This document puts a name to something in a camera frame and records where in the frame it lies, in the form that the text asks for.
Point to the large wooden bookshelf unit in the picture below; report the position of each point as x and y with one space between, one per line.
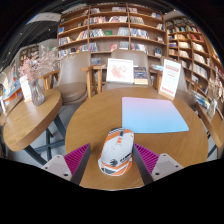
110 28

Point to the glass vase with pink flowers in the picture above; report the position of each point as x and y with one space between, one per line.
36 93

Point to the pink-blue gradient mouse pad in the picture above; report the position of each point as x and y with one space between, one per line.
153 115

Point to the small white table sign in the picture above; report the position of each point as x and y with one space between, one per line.
25 88

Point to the dark standing book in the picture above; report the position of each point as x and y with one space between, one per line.
140 75

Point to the small distant bookshelf unit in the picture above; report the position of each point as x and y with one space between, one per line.
29 55

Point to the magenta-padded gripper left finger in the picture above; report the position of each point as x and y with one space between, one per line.
76 160

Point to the round wooden side table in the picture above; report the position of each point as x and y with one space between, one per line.
30 116
213 125

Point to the white framed red drawing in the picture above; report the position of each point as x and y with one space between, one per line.
120 70

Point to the white and orange computer mouse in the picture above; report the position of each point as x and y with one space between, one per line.
116 153

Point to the angled wooden bookshelf unit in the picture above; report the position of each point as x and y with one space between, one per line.
193 50

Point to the glass vase with dried flowers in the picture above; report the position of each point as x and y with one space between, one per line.
212 108

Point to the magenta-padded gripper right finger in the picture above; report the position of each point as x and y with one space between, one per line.
148 160

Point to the orange book display table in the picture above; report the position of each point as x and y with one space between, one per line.
10 91

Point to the white and orange sign stand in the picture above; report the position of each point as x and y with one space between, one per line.
170 79

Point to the beige upholstered wooden armchair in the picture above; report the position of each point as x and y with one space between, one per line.
71 86
186 93
133 56

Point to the stack of colourful books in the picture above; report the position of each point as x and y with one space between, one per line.
201 99

